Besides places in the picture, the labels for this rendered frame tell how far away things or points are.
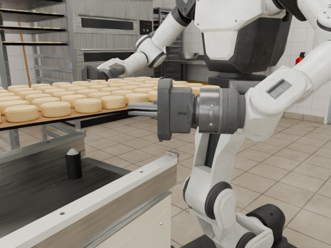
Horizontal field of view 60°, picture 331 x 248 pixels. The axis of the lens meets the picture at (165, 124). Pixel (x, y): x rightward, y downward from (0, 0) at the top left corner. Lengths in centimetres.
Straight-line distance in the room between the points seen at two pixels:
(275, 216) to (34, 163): 115
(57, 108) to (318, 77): 48
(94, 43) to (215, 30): 332
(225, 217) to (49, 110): 75
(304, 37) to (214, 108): 448
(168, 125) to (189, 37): 552
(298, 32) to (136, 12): 248
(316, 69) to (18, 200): 61
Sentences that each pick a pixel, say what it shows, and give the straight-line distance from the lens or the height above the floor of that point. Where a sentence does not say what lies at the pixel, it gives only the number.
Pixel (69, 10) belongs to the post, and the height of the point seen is 135.
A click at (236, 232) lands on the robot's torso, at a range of 129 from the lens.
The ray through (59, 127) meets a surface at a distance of 241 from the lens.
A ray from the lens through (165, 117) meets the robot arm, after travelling 54.
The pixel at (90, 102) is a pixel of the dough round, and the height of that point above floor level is 102.
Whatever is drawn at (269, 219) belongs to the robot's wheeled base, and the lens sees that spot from 149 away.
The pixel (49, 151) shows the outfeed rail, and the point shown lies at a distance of 73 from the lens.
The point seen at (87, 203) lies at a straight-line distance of 44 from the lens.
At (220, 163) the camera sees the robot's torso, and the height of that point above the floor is 72.
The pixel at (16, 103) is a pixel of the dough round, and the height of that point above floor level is 102.
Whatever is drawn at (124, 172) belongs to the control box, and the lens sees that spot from 68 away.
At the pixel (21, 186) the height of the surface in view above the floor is 84.
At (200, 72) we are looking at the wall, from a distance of 587.
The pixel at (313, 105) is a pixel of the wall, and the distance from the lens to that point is 496.
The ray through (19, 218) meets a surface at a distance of 56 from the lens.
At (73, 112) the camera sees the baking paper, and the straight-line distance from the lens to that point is 56.
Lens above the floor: 112
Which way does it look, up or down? 15 degrees down
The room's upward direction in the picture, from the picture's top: straight up
